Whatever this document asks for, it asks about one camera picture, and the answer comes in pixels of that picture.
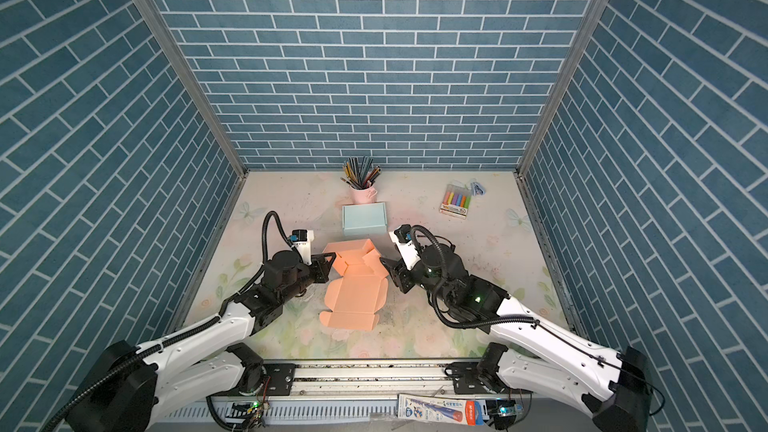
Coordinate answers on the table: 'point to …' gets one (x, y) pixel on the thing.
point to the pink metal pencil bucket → (363, 196)
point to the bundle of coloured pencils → (358, 173)
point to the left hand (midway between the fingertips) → (338, 256)
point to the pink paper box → (355, 300)
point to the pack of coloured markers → (455, 199)
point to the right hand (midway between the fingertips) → (385, 251)
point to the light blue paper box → (365, 219)
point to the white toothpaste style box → (443, 409)
